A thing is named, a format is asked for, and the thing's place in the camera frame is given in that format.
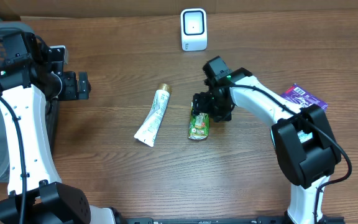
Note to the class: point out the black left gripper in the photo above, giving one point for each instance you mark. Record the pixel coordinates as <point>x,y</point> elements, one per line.
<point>76,90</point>

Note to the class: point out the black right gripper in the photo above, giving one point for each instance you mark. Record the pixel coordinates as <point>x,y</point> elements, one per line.
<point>204,106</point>

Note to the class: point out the green yellow drink pouch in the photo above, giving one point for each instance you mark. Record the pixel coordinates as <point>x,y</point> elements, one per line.
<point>199,126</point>

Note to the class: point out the white tube gold cap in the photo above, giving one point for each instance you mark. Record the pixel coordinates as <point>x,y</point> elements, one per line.
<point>149,129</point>

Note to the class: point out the purple square packet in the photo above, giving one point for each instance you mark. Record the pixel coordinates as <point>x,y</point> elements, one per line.
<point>301,96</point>

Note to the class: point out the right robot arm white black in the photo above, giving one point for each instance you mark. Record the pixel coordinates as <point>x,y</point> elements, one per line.
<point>303,140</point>

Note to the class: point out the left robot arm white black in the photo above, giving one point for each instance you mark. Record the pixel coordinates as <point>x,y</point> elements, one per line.
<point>52,203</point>

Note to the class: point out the white barcode scanner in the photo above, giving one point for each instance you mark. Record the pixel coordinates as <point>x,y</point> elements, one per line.
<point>194,32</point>

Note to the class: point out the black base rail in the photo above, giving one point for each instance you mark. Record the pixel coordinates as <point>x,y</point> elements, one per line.
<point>259,220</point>

